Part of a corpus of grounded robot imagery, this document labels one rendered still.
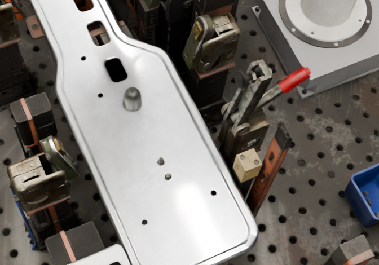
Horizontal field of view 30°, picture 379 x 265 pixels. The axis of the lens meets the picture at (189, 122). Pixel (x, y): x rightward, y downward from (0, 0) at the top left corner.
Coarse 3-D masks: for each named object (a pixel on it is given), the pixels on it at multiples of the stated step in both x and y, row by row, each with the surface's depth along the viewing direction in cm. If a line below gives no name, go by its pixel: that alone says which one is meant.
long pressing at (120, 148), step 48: (48, 0) 137; (96, 0) 138; (96, 48) 133; (144, 48) 134; (96, 96) 129; (144, 96) 130; (96, 144) 125; (144, 144) 125; (192, 144) 126; (144, 192) 122; (192, 192) 122; (240, 192) 123; (144, 240) 118; (192, 240) 118; (240, 240) 119
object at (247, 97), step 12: (240, 72) 108; (252, 72) 109; (264, 72) 109; (240, 84) 108; (252, 84) 113; (264, 84) 109; (240, 96) 117; (252, 96) 112; (228, 108) 121; (240, 108) 119; (252, 108) 116; (240, 120) 118
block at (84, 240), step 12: (84, 228) 120; (96, 228) 120; (48, 240) 119; (60, 240) 119; (72, 240) 119; (84, 240) 119; (96, 240) 119; (60, 252) 118; (72, 252) 118; (84, 252) 118; (60, 264) 117
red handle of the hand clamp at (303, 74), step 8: (296, 72) 118; (304, 72) 117; (288, 80) 118; (296, 80) 117; (304, 80) 118; (272, 88) 119; (280, 88) 119; (288, 88) 118; (264, 96) 120; (272, 96) 119; (264, 104) 120; (232, 120) 121
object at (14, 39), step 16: (0, 0) 136; (0, 16) 132; (0, 32) 136; (16, 32) 139; (0, 48) 142; (16, 48) 144; (0, 64) 146; (16, 64) 149; (0, 80) 151; (16, 80) 154; (32, 80) 163; (0, 96) 157; (16, 96) 160
